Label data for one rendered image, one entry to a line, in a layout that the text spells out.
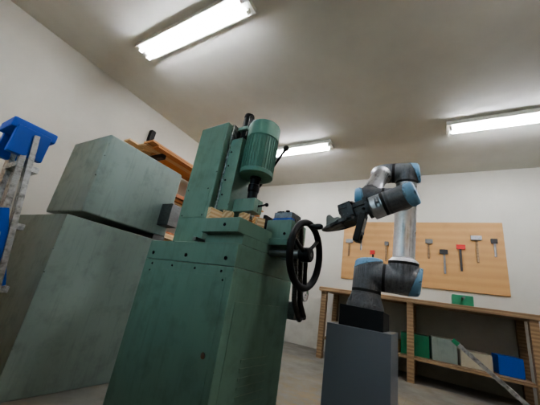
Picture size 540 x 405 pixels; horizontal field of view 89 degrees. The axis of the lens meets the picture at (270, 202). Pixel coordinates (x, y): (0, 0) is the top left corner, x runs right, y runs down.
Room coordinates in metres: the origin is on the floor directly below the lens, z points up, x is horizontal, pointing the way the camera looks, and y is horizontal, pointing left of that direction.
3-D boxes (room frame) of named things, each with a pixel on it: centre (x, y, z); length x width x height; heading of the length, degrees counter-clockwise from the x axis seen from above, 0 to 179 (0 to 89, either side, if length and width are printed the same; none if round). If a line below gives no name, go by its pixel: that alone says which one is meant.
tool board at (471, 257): (3.75, -2.10, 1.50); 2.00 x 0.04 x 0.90; 58
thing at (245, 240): (1.28, 0.05, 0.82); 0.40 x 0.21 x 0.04; 144
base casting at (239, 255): (1.39, 0.19, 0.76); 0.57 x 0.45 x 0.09; 54
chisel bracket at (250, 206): (1.33, 0.11, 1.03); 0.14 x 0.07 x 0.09; 54
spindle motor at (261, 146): (1.32, 0.09, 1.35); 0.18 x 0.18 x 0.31
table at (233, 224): (1.31, -0.03, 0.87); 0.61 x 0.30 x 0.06; 144
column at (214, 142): (1.49, 0.33, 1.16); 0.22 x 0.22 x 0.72; 54
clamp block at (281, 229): (1.26, -0.10, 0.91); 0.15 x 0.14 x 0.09; 144
